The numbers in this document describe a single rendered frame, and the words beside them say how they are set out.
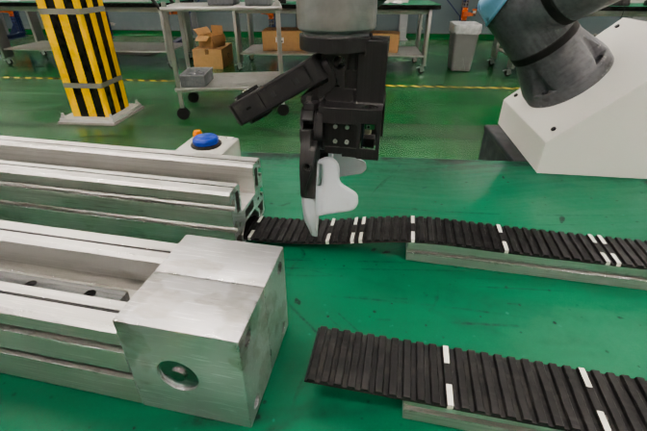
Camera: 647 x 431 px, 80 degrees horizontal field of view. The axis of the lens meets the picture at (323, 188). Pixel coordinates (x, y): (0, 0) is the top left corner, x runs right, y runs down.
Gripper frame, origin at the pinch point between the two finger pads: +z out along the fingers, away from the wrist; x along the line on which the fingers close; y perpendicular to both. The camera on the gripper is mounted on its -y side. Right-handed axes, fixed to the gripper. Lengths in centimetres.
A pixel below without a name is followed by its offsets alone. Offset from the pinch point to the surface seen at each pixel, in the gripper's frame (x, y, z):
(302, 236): -1.2, -1.6, 3.6
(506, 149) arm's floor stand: 35.7, 30.0, 4.8
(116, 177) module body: -4.0, -23.5, -3.8
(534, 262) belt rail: -2.0, 25.0, 2.7
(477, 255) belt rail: -2.0, 18.9, 2.7
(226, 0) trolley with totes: 270, -130, -7
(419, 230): -0.6, 12.4, 1.2
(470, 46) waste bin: 481, 87, 52
